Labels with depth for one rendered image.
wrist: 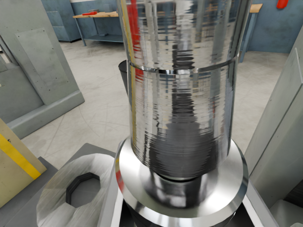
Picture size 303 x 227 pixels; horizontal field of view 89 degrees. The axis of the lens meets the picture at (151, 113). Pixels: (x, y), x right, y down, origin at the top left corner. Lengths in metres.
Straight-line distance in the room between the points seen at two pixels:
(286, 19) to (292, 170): 3.83
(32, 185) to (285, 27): 4.59
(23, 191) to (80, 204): 1.64
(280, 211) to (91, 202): 0.59
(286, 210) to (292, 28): 3.87
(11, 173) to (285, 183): 1.71
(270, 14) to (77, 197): 4.21
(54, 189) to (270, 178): 0.57
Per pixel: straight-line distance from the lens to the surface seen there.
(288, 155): 0.55
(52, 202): 0.20
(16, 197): 1.84
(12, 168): 1.69
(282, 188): 0.66
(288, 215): 0.68
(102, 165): 0.20
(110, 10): 5.53
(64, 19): 6.99
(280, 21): 4.26
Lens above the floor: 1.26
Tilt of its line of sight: 38 degrees down
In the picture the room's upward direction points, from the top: 7 degrees counter-clockwise
